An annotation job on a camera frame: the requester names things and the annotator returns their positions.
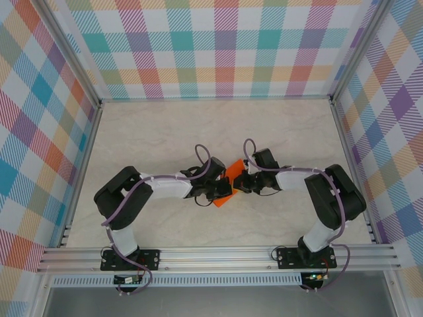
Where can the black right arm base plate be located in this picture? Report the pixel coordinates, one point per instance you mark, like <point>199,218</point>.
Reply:
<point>287,259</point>

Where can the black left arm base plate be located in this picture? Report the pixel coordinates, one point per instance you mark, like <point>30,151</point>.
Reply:
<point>152,259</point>

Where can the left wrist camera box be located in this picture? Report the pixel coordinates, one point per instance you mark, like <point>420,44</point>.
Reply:
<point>216,166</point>

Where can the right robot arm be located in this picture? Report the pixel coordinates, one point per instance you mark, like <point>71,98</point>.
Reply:
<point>291,181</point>

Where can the orange cloth piece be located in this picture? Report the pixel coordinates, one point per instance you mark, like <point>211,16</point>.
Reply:
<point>235,166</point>

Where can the aluminium mounting rail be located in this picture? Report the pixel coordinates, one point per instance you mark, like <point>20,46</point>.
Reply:
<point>215,259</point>

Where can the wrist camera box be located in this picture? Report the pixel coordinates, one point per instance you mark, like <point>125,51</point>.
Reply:
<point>216,166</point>
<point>266,160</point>

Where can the grey metal panel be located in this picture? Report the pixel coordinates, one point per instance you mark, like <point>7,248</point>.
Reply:
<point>215,302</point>

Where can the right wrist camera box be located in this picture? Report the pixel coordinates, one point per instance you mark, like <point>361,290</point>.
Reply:
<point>266,160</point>

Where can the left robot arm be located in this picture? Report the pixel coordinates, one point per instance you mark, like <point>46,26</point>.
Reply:
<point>168,188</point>

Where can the aluminium frame post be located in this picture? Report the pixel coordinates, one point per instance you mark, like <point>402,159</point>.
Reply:
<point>360,49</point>
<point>66,49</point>

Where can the small green circuit board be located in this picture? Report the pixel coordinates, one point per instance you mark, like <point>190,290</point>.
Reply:
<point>127,280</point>
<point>315,276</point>

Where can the aluminium table side rail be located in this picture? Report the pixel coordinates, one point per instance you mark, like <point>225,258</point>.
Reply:
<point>81,171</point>
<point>355,171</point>

